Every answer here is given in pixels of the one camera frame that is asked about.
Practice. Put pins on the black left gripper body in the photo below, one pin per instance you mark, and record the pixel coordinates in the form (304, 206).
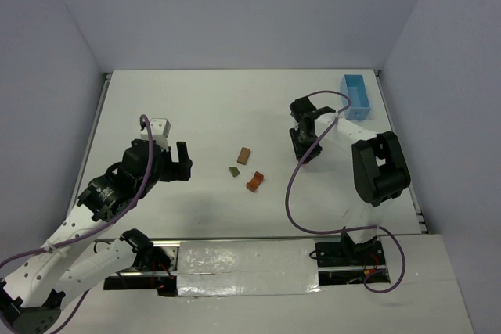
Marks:
(172, 166)

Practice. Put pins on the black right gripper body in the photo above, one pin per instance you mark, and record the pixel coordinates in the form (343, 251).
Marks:
(304, 142)

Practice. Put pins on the light wood rectangular block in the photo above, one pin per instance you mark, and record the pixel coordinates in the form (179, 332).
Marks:
(243, 156)

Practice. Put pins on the orange wood arch block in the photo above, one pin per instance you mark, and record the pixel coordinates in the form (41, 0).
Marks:
(255, 182)

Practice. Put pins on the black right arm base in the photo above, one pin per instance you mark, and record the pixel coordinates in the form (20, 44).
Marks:
(342, 262)

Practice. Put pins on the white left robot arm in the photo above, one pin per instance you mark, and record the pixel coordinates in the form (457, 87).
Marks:
(34, 295)

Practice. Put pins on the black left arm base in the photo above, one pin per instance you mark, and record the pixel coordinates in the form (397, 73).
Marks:
(157, 274)

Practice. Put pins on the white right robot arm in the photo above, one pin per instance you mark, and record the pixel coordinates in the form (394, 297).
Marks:
(379, 174)

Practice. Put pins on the green wood triangle block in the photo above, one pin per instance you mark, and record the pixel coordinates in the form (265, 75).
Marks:
(234, 171)

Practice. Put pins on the blue plastic box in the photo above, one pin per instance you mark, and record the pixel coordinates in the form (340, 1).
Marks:
(353, 86)

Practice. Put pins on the silver reflective tape sheet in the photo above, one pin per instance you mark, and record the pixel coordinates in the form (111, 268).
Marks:
(247, 268)

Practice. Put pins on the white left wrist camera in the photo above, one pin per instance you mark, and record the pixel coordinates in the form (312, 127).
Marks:
(160, 128)

